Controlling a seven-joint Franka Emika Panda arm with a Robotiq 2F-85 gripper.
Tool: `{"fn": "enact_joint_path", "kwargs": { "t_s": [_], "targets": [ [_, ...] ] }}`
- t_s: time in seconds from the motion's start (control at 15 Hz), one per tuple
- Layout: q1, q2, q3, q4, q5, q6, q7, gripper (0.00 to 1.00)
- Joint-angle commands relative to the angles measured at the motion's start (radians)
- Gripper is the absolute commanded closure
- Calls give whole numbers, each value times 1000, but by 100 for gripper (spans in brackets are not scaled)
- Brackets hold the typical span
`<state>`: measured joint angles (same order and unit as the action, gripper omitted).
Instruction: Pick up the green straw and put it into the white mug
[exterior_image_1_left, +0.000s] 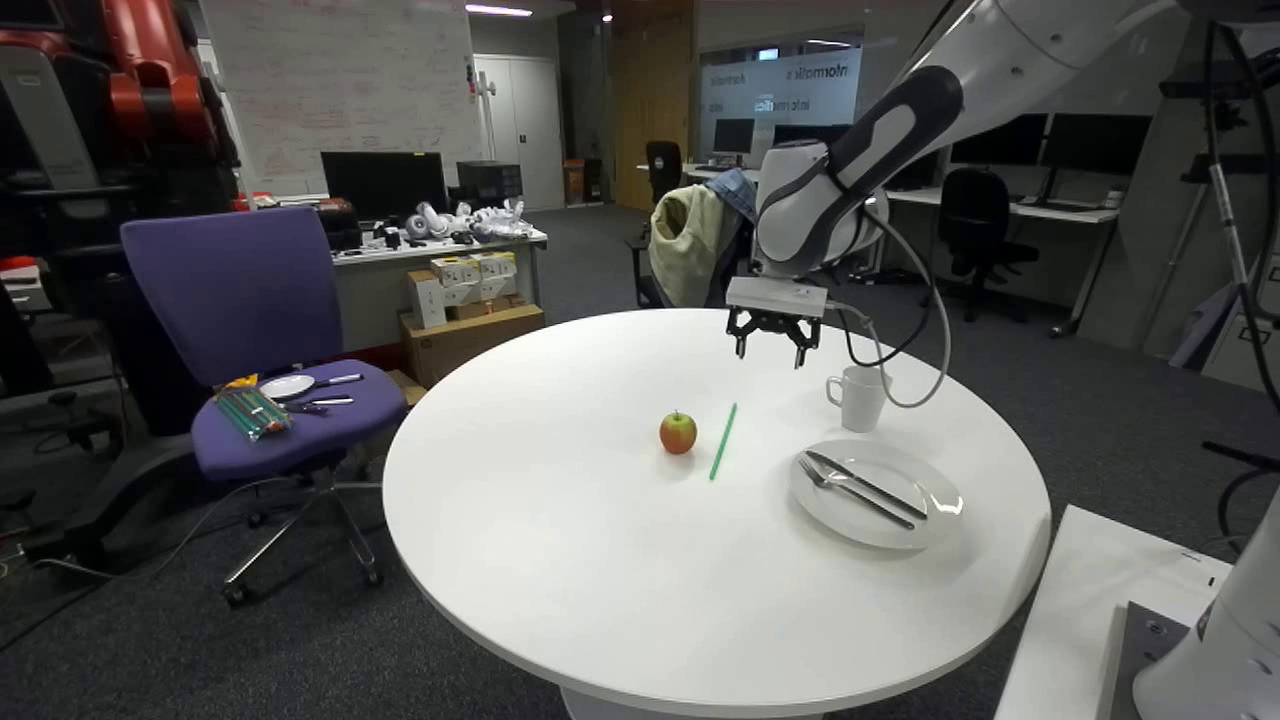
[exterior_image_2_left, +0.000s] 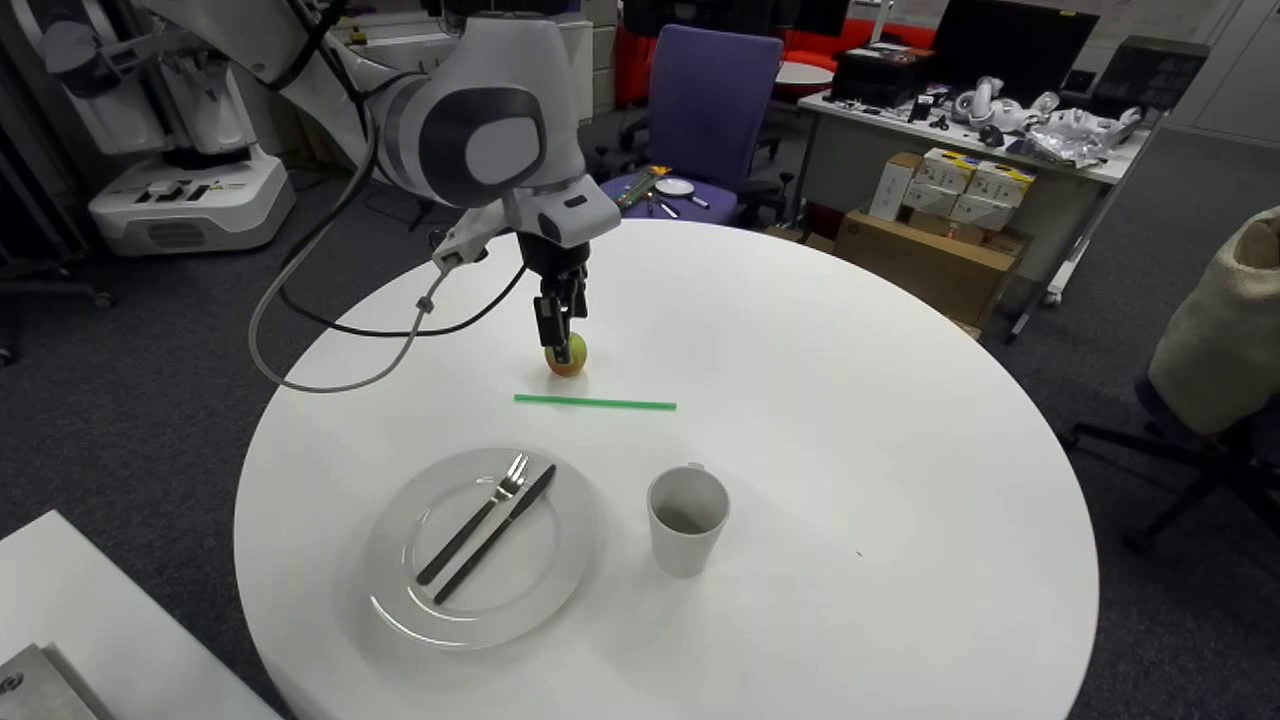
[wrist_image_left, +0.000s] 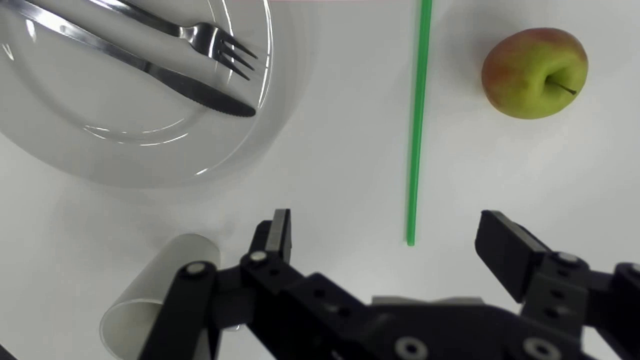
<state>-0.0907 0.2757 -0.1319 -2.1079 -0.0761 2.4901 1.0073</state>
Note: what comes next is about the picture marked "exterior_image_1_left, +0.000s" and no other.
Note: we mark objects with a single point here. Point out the silver fork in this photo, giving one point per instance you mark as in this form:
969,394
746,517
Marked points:
854,493

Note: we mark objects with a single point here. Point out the small black monitor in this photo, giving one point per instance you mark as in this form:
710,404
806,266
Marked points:
490,182

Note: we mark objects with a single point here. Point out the small white plate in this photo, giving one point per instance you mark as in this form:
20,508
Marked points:
285,384

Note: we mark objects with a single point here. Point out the long white office desk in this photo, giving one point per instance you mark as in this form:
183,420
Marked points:
1052,209

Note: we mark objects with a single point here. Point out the large black monitor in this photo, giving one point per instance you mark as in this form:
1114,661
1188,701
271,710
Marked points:
385,185

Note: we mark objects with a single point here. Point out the black office monitor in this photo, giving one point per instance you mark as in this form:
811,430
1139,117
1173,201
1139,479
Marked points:
1108,140
1023,147

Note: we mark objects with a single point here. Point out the black camera stand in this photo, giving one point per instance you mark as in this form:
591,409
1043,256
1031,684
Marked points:
1243,165

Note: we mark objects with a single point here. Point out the white cluttered desk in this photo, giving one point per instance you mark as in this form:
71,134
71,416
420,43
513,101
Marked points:
373,301

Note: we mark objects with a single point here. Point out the white mug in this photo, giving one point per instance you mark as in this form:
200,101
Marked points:
862,401

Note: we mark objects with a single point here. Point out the white dinner plate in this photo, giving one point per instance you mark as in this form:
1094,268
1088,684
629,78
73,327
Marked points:
865,527

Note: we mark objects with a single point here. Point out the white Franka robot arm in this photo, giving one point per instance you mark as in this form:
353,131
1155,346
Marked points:
962,67

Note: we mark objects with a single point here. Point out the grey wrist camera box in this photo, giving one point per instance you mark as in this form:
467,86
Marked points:
772,294

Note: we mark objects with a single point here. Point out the purple office chair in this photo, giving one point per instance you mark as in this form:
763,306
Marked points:
240,284

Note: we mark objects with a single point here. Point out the large brown cardboard box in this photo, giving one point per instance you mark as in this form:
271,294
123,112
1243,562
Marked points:
467,346

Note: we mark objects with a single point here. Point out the blue cloth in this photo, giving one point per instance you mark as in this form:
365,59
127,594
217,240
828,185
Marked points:
734,195

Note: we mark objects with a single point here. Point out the white robot base platform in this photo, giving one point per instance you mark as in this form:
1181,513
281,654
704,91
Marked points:
1064,627

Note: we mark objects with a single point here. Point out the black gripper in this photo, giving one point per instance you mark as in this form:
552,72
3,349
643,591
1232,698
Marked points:
772,322

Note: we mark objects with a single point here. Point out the white yellow packaged box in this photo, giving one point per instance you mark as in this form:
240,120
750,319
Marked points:
496,277
459,281

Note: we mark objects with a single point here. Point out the green straw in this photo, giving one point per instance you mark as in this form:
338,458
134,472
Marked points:
721,442

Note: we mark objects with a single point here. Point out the red industrial robot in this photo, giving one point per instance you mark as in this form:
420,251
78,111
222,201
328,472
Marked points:
153,67

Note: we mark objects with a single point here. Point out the small white carton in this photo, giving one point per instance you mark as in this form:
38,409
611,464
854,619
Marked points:
425,299

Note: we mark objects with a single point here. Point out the red yellow apple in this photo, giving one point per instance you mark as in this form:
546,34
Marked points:
677,435

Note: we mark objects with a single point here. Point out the grey filing cabinet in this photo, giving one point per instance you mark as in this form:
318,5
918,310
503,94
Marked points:
1253,346

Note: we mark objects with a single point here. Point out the green striped pack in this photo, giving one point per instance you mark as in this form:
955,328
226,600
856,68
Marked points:
252,416

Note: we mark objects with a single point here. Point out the chair with beige jacket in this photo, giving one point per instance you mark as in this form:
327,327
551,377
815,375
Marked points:
683,245

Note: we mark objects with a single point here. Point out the black office chair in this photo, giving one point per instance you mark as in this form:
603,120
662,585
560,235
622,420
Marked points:
979,212

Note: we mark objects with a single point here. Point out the white plastic parts heap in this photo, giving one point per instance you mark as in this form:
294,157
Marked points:
467,222

